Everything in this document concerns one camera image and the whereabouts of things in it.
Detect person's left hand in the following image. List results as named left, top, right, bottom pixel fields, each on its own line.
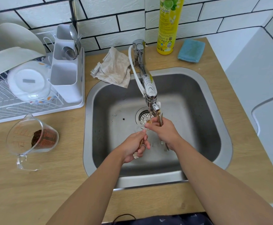
left=117, top=129, right=151, bottom=164

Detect person's right hand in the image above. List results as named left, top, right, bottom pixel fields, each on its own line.
left=145, top=116, right=183, bottom=152

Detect gold flower-handled spoon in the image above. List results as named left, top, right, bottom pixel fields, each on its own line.
left=157, top=109, right=165, bottom=146
left=157, top=111, right=168, bottom=150
left=156, top=110, right=167, bottom=149
left=132, top=119, right=153, bottom=160

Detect long silver spoon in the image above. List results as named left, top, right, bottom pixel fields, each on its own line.
left=159, top=112, right=170, bottom=152

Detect person's right forearm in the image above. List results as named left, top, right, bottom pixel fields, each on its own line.
left=174, top=140, right=273, bottom=225

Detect person's left forearm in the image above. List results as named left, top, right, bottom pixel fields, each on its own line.
left=46, top=150, right=125, bottom=225

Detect white dish rack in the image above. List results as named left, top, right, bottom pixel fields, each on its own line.
left=0, top=30, right=85, bottom=126

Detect beige rag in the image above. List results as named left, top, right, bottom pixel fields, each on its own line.
left=90, top=47, right=132, bottom=89

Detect yellow dish soap bottle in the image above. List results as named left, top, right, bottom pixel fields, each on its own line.
left=157, top=0, right=186, bottom=55

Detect steel sink drain strainer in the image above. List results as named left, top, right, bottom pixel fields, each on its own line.
left=135, top=106, right=159, bottom=126

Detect stainless steel sink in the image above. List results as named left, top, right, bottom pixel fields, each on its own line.
left=83, top=67, right=233, bottom=189

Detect navy patterned shorts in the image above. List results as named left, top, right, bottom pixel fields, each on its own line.
left=101, top=212, right=214, bottom=225

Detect white cutlery holder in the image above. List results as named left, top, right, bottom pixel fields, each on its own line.
left=50, top=24, right=83, bottom=104

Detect blue sponge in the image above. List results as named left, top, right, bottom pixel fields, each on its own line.
left=177, top=39, right=206, bottom=63

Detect chrome faucet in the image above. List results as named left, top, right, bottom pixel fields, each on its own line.
left=132, top=39, right=161, bottom=115

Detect brown coffee grounds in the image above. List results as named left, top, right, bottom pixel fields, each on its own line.
left=31, top=128, right=57, bottom=148

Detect steel ladle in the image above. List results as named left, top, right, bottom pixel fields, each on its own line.
left=61, top=46, right=77, bottom=61

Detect clear measuring jug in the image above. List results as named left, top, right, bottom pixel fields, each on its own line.
left=6, top=113, right=59, bottom=171

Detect steel fork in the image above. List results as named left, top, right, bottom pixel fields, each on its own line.
left=74, top=34, right=83, bottom=57

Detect white floral print bowl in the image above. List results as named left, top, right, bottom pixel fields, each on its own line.
left=7, top=61, right=52, bottom=102

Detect white plate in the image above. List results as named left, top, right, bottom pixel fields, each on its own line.
left=0, top=22, right=47, bottom=54

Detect thin black cord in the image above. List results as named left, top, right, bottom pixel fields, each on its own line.
left=112, top=213, right=137, bottom=224

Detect white faucet hose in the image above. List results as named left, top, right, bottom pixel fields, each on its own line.
left=128, top=45, right=146, bottom=95

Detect grey wall cable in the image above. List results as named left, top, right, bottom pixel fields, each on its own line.
left=251, top=91, right=273, bottom=136

